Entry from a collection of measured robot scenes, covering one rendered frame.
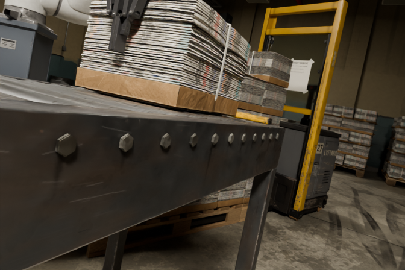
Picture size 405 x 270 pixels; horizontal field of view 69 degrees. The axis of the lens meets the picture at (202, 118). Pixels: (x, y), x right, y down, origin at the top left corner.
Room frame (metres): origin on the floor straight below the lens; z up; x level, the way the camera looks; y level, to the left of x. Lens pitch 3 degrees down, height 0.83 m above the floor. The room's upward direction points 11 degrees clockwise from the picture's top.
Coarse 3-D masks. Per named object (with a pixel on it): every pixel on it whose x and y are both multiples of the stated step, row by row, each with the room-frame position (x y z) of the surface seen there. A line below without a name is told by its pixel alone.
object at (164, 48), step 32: (96, 0) 0.70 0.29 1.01; (160, 0) 0.62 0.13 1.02; (192, 0) 0.59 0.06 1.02; (96, 32) 0.70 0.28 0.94; (160, 32) 0.63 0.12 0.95; (192, 32) 0.59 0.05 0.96; (96, 64) 0.69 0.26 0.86; (128, 64) 0.65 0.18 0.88; (160, 64) 0.62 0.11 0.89; (192, 64) 0.63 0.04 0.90
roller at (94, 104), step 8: (0, 80) 0.48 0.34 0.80; (8, 80) 0.49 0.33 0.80; (24, 88) 0.45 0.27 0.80; (32, 88) 0.44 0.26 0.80; (40, 88) 0.45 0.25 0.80; (56, 96) 0.41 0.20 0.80; (64, 96) 0.41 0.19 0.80; (72, 96) 0.41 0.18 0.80; (88, 104) 0.38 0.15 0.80; (96, 104) 0.38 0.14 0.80; (104, 104) 0.38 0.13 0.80
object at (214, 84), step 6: (228, 42) 0.76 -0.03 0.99; (222, 48) 0.75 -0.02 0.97; (228, 48) 0.77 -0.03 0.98; (222, 54) 0.75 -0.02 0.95; (228, 54) 0.78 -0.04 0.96; (222, 60) 0.77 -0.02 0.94; (216, 66) 0.73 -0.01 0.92; (216, 72) 0.75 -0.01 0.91; (222, 72) 0.78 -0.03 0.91; (216, 78) 0.75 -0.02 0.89; (216, 84) 0.76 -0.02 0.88; (216, 90) 0.76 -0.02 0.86
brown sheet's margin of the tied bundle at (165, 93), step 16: (80, 80) 0.70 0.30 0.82; (96, 80) 0.68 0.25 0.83; (112, 80) 0.66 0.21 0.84; (128, 80) 0.64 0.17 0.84; (144, 80) 0.62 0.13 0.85; (128, 96) 0.63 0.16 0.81; (144, 96) 0.62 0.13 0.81; (160, 96) 0.60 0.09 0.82; (176, 96) 0.59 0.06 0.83; (192, 96) 0.64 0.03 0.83; (208, 96) 0.71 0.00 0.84
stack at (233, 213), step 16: (224, 192) 2.00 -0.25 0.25; (240, 192) 2.13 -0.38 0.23; (224, 208) 2.02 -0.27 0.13; (240, 208) 2.16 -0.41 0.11; (144, 224) 1.57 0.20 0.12; (160, 224) 1.64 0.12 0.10; (176, 224) 1.72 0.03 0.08; (208, 224) 1.96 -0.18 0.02; (224, 224) 2.05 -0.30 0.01; (144, 240) 1.58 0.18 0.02; (160, 240) 1.65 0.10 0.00
